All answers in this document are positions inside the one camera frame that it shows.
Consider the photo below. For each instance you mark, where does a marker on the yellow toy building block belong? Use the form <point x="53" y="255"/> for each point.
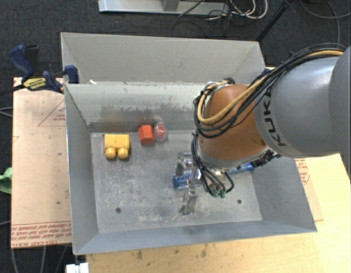
<point x="116" y="143"/>

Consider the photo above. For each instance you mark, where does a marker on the blue brush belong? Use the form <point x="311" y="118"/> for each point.
<point x="181" y="181"/>

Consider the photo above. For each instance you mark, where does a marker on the red cube block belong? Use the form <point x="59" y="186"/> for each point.
<point x="146" y="134"/>

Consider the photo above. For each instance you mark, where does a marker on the clear plastic thing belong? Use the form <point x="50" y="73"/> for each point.
<point x="186" y="159"/>

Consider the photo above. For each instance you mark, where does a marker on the clear cup with red inside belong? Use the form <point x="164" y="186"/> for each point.
<point x="160" y="131"/>

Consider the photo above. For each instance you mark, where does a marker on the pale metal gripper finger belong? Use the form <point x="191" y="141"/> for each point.
<point x="192" y="202"/>
<point x="183" y="203"/>

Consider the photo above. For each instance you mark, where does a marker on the brown cardboard board red print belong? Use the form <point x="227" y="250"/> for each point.
<point x="39" y="158"/>

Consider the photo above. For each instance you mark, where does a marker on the grey metal bin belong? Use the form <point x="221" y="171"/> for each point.
<point x="141" y="198"/>

